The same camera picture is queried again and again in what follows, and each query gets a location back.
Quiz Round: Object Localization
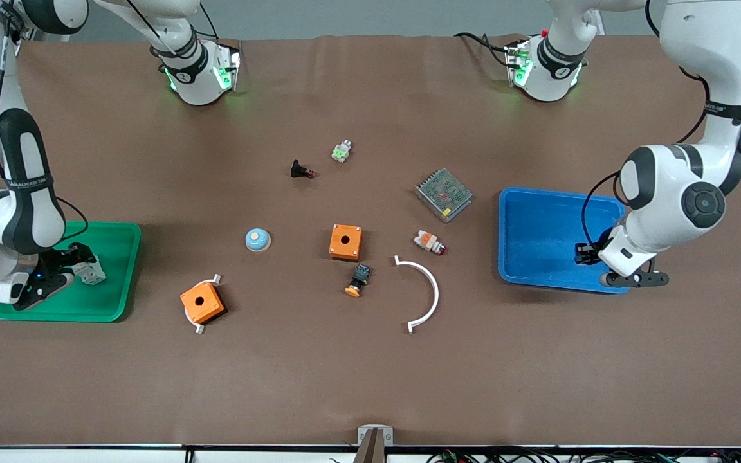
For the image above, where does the black pushbutton orange cap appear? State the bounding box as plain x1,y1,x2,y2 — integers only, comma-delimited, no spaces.
345,264,372,298

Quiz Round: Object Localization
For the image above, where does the dark camera post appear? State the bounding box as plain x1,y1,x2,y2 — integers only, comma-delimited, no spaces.
352,430,389,463

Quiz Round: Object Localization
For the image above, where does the black left base cable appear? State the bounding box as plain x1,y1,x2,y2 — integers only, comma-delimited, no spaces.
454,31,520,69

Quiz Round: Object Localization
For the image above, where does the white circuit breaker red lever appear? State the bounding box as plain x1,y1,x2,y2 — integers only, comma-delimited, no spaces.
78,259,107,286

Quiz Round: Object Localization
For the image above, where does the metal mesh power supply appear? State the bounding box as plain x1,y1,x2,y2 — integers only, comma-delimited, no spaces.
415,168,474,224

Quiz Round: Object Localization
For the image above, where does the orange button box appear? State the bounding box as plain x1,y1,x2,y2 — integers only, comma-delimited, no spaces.
329,224,363,261
180,282,226,325

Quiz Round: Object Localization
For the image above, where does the grey metal bracket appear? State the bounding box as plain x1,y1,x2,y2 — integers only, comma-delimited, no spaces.
358,425,394,446

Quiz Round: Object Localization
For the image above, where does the green plastic tray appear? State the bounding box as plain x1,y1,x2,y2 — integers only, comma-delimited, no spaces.
0,221,143,323

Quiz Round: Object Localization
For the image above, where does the orange white indicator lamp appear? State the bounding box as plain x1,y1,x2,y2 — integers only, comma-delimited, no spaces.
414,231,448,257

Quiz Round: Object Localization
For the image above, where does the white curved plastic strip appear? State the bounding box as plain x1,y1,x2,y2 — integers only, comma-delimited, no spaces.
394,255,441,335
195,274,223,336

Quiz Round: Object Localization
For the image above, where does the brown table mat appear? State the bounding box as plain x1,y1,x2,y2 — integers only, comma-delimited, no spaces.
0,33,741,448

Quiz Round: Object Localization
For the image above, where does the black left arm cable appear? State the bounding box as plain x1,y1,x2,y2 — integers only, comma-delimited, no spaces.
580,0,712,248

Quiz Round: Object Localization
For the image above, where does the blue plastic tray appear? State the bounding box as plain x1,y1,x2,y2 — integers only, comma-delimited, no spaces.
498,187,630,295

